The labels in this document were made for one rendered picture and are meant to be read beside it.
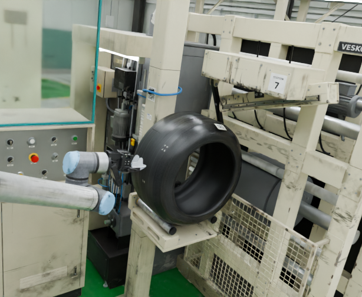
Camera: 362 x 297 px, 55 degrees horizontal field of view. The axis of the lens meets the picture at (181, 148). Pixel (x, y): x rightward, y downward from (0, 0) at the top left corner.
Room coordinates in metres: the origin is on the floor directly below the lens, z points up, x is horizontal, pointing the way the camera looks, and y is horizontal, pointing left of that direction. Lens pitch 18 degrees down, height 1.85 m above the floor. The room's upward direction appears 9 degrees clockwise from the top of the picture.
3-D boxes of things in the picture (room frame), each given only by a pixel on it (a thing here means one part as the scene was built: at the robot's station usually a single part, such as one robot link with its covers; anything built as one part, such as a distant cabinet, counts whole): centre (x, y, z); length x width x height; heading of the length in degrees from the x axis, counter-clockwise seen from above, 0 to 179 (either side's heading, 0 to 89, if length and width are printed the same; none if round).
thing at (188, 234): (1.75, -0.02, 0.80); 0.37 x 0.36 x 0.02; 129
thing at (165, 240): (1.67, 0.09, 0.84); 0.36 x 0.09 x 0.06; 39
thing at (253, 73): (1.84, -0.33, 1.71); 0.61 x 0.25 x 0.15; 39
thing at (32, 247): (1.94, 0.86, 0.63); 0.56 x 0.41 x 1.27; 129
